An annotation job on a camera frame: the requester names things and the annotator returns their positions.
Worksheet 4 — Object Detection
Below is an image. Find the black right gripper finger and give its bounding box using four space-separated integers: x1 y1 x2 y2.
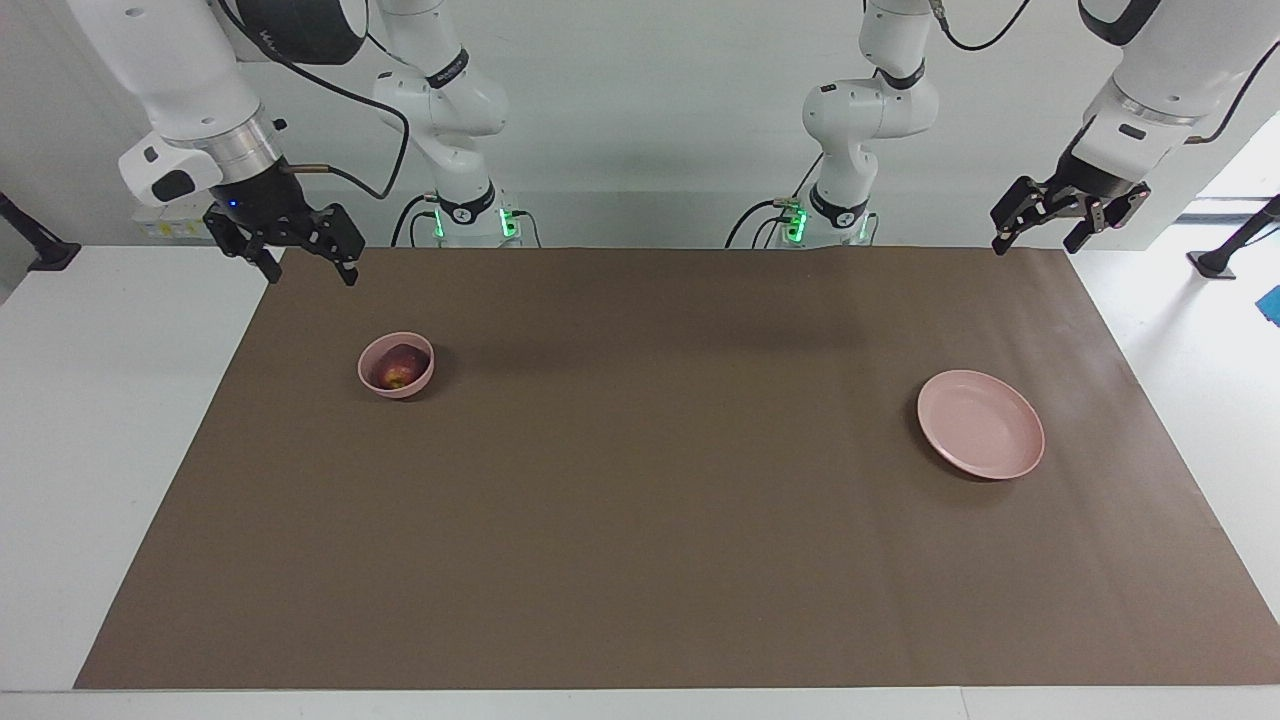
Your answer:
300 203 364 287
205 215 283 284

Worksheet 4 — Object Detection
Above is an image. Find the white power strip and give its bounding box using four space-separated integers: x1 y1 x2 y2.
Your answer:
132 190 239 241

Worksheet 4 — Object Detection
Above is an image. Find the black stand foot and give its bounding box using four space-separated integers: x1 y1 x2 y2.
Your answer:
0 192 81 273
1187 195 1280 279

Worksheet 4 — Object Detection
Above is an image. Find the dark red apple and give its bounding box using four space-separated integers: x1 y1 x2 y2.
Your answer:
377 345 431 391

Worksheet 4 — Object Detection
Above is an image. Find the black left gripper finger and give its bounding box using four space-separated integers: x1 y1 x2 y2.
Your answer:
990 176 1053 256
1064 185 1151 254

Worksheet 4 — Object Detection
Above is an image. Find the pink plate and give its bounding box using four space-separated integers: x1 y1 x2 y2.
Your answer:
917 370 1046 480

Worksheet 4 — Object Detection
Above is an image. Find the brown paper table mat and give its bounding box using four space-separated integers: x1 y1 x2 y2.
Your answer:
75 247 1280 691

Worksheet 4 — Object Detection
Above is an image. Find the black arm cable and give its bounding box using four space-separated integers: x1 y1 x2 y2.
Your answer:
215 0 413 201
930 0 1280 148

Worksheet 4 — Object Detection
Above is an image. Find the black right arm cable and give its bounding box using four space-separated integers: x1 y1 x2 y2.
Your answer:
215 0 413 201

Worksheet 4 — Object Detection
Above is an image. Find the pink bowl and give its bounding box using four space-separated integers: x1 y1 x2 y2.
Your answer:
357 332 435 400

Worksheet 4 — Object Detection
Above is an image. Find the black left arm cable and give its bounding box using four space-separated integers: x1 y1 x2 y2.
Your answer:
930 0 1280 148

